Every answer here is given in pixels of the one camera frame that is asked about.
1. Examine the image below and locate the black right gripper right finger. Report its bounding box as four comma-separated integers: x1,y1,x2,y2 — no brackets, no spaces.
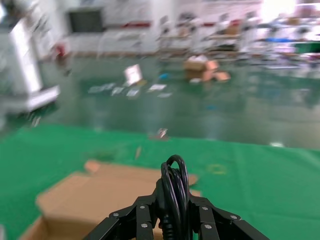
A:
188,195,271,240

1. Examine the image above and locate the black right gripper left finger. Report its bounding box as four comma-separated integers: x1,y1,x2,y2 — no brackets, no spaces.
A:
84,194,161,240

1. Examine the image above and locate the black power cord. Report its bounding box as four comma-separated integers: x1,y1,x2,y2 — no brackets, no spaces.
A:
155,154,191,240

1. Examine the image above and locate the cardboard box with round hole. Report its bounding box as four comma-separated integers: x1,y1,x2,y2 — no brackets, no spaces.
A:
18,159,201,240

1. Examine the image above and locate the green table cloth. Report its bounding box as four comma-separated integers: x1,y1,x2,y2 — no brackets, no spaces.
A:
0,123,320,240

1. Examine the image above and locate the metal table clip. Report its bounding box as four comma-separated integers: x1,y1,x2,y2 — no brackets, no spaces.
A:
148,127,171,141

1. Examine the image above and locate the white sign board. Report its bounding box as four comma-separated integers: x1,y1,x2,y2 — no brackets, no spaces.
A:
123,64,144,85

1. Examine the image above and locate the pile of cardboard boxes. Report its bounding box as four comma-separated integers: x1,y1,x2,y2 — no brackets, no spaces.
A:
183,55,231,84

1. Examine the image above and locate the white machine cabinet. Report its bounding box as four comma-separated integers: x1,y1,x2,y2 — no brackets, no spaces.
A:
0,17,61,115

